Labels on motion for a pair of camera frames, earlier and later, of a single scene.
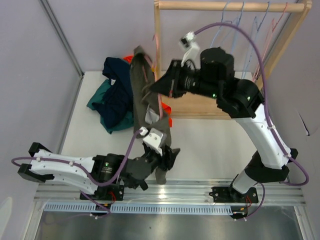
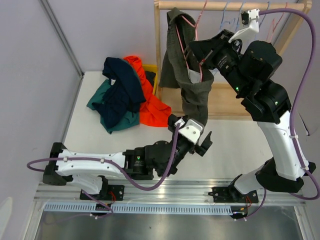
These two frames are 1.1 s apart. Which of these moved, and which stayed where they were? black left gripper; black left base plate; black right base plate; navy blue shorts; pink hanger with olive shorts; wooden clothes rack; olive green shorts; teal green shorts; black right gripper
Moved: black left gripper; olive green shorts; pink hanger with olive shorts; black right gripper
Stayed: wooden clothes rack; black right base plate; teal green shorts; black left base plate; navy blue shorts
